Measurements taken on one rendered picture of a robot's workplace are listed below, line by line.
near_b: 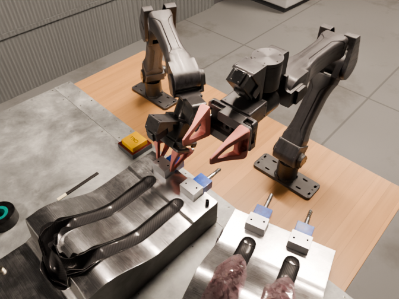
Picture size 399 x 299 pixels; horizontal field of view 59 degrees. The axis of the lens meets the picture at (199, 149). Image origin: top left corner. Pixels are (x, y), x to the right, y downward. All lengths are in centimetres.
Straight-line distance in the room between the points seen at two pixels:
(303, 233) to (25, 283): 64
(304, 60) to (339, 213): 47
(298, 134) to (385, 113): 196
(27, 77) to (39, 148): 180
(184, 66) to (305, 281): 56
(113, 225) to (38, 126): 60
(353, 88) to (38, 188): 249
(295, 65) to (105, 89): 89
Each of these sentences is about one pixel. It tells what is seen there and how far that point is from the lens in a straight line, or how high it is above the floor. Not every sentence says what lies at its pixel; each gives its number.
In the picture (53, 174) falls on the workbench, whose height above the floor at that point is 80.
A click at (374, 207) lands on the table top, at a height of 80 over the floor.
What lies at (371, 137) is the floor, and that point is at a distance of 263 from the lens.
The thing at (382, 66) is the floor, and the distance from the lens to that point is 344.
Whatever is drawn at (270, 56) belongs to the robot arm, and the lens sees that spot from 64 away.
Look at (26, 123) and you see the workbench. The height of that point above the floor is 80.
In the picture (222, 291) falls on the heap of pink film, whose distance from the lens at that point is 75.
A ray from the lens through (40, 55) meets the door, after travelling 302.
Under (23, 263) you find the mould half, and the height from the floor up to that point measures 86.
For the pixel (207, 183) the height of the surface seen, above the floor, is 90.
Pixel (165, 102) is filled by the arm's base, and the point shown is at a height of 81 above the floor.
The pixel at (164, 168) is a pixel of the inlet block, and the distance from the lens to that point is 94.
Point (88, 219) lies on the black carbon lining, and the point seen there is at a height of 91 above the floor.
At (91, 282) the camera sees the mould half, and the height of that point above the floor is 93.
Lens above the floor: 161
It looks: 45 degrees down
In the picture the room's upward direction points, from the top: straight up
